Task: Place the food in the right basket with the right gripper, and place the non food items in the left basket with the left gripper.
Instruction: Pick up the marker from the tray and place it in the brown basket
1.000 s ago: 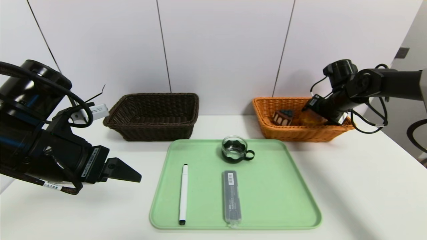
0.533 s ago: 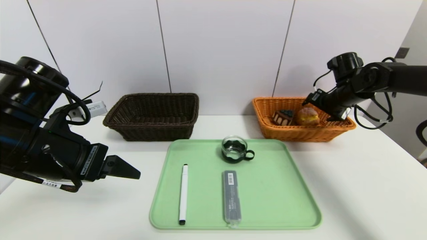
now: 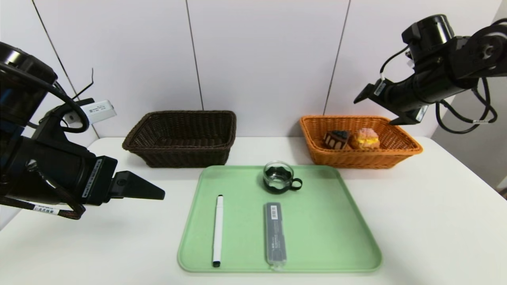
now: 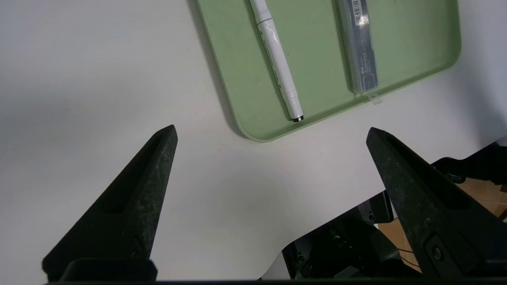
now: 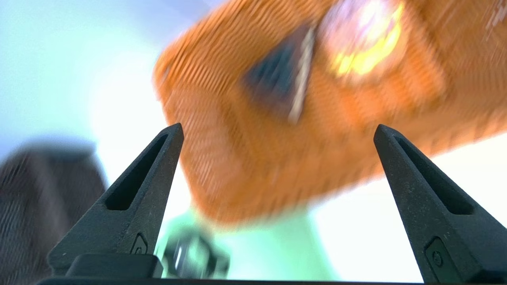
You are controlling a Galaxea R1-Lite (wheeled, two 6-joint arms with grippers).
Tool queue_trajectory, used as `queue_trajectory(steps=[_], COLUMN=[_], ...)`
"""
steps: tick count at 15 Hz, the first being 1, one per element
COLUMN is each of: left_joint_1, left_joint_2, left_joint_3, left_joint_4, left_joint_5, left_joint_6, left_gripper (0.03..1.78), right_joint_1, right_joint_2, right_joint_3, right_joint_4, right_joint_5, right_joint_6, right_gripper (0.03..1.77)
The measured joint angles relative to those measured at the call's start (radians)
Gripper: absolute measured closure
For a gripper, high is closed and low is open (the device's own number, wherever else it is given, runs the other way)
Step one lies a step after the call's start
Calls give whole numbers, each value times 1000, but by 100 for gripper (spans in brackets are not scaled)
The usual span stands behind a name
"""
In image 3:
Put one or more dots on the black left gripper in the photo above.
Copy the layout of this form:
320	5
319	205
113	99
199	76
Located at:
98	180

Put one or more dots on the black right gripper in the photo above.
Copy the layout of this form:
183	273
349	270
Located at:
376	90

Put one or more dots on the cream puff pastry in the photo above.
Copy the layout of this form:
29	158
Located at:
366	138

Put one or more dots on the chocolate blueberry cake slice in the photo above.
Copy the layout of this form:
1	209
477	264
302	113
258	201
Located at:
336	140

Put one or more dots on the white marker pen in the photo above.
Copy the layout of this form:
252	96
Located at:
218	229

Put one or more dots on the glass cup with black holder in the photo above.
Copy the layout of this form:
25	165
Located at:
277	178

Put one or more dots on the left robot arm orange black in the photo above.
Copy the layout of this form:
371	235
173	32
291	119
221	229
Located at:
23	166

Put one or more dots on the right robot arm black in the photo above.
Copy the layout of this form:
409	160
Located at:
435	83

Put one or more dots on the dark brown wicker basket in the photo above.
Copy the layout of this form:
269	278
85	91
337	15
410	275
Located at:
186	156

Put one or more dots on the orange wicker basket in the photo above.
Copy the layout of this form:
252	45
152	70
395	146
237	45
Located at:
356	158

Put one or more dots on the light green plastic tray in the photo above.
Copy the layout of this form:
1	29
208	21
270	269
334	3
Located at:
324	229

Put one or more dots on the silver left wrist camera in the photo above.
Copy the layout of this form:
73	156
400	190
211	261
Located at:
97	111

